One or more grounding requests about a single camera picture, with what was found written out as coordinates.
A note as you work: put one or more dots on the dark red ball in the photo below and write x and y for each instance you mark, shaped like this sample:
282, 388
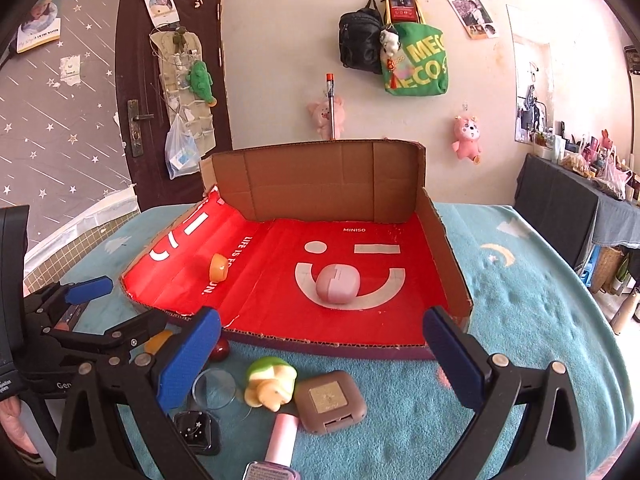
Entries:
221, 350

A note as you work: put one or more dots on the white dog plush charm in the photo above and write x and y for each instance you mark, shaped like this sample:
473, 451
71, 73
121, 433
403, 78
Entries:
390, 42

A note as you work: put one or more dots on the clear plastic round cup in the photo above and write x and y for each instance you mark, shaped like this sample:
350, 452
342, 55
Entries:
213, 389

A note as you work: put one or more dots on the green tote bag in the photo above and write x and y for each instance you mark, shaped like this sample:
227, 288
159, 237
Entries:
420, 68

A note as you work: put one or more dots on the pink nail polish bottle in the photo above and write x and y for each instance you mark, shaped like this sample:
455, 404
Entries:
278, 459

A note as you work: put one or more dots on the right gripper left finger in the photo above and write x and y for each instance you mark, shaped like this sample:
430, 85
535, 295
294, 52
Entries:
93, 442

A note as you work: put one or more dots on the green plush toy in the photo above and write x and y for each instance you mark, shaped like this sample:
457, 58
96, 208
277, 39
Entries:
201, 83

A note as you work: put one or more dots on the photo on wall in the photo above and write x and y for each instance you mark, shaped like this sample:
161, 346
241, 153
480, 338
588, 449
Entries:
474, 18

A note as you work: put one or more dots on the black backpack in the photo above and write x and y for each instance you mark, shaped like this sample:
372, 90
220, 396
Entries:
359, 39

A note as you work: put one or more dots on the pink pig plush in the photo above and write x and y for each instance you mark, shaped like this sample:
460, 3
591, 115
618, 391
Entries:
328, 125

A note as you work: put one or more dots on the person's left hand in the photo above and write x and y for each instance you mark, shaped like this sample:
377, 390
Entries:
10, 411

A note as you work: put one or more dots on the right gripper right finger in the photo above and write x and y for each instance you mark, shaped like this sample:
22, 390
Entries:
549, 443

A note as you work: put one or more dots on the red box on wall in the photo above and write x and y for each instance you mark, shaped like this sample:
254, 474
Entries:
403, 11

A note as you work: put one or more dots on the orange round soap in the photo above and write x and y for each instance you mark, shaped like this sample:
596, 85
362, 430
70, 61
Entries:
218, 268
153, 345

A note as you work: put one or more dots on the side table dark cloth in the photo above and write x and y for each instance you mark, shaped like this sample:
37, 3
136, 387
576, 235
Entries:
570, 213

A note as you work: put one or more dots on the brown square compact case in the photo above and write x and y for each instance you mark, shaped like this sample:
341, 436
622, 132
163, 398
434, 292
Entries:
329, 402

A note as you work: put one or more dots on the book on left wall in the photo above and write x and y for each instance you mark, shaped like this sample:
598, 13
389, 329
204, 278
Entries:
42, 24

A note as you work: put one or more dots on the teal fluffy blanket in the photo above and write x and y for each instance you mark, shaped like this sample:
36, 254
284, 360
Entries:
535, 312

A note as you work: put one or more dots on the pink bear plush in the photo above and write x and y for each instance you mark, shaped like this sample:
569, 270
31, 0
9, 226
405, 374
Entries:
467, 143

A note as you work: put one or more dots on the silver pole orange cap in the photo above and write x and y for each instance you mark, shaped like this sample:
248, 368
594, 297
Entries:
330, 95

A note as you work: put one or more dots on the pink earbuds case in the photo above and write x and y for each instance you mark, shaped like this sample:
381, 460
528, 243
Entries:
338, 283

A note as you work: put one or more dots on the dark brown door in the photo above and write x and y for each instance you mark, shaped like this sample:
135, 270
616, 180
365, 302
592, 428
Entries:
138, 78

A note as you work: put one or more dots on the door handle plate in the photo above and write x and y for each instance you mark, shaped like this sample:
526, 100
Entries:
135, 118

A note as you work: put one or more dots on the photo card on door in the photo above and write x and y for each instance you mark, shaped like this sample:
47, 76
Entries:
162, 12

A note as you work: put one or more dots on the black square perfume bottle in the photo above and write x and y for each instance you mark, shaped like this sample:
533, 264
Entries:
200, 431

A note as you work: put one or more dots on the green yellow toy figure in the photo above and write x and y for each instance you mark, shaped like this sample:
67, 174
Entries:
270, 383

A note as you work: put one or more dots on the cardboard box red lining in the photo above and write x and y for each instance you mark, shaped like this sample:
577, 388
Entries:
280, 214

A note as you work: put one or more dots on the hanging fabric organizer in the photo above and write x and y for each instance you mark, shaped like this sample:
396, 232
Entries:
175, 53

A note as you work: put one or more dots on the white plastic bag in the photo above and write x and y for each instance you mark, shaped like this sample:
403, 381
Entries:
182, 156

